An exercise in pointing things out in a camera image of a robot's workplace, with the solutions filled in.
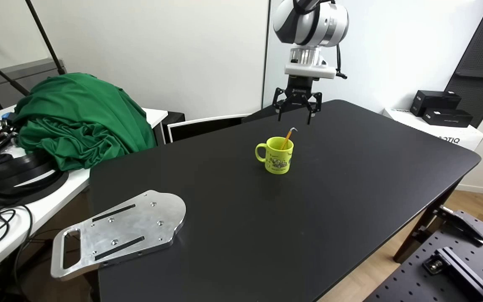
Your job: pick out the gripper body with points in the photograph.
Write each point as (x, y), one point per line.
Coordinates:
(299, 88)

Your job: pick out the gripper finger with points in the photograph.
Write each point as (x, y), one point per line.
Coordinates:
(279, 100)
(315, 105)

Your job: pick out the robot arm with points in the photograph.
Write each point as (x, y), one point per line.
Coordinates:
(321, 23)

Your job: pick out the orange pen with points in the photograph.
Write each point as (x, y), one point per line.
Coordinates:
(287, 137)

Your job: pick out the yellow-green mug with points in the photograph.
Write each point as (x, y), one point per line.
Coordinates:
(278, 159)

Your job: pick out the black box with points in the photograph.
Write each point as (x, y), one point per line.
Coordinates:
(449, 117)
(434, 100)

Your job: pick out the white cardboard box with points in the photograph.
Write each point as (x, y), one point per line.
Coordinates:
(455, 132)

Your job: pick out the black clamp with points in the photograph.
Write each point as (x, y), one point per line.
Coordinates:
(461, 224)

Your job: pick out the silver metal plate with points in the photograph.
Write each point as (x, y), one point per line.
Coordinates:
(136, 228)

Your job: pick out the green cloth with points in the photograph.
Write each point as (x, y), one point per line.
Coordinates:
(82, 121)

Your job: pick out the black perforated board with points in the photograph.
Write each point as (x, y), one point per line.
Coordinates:
(426, 277)

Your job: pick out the black pole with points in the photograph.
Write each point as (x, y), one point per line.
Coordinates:
(45, 37)

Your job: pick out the grey cabinet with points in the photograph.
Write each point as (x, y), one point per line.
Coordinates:
(23, 79)

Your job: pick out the white table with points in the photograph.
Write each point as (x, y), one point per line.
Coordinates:
(19, 226)

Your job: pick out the black perforated wall panel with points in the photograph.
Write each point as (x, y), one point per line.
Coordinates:
(482, 63)

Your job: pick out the black rail bracket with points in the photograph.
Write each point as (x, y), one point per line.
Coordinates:
(459, 270)

